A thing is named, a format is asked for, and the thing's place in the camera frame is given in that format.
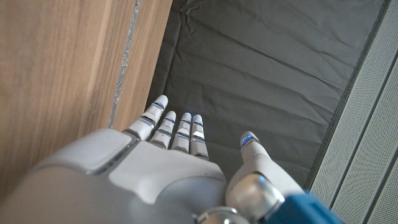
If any black backdrop curtain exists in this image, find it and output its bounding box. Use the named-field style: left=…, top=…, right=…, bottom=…
left=145, top=0, right=388, bottom=191

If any blue right wrist connector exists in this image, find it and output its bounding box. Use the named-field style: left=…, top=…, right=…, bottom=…
left=266, top=192, right=345, bottom=224

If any grey tape outline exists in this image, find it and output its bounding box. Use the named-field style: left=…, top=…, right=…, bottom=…
left=108, top=0, right=141, bottom=129

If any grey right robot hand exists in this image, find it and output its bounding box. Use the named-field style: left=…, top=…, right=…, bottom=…
left=0, top=94, right=305, bottom=224

